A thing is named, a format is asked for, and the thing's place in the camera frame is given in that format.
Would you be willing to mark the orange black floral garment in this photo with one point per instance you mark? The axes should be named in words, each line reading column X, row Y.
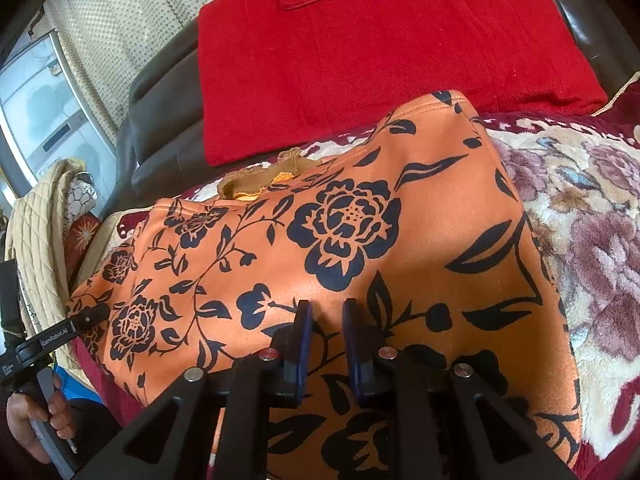
column 420, row 224

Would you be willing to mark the beige quilted cloth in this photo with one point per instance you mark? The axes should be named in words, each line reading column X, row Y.
column 35, row 240

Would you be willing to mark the dark leather sofa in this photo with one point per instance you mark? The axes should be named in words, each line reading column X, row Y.
column 159, row 148

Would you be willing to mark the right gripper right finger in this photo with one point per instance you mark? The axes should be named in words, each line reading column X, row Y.
column 396, row 386

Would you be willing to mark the beige dotted curtain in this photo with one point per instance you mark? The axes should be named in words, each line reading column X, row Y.
column 106, row 43

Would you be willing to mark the red folded blanket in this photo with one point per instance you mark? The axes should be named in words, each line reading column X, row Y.
column 278, row 73

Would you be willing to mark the patterned cushion beside sofa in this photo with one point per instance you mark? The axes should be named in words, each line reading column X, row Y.
column 80, row 223

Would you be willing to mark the white glass cabinet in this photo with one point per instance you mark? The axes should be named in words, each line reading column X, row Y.
column 44, row 117

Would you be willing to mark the blue yellow plastic toy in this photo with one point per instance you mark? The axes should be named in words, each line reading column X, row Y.
column 73, row 388

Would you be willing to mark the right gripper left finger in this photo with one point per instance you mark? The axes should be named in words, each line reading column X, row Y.
column 272, row 377

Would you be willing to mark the person's left hand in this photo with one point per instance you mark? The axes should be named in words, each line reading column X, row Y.
column 21, row 411

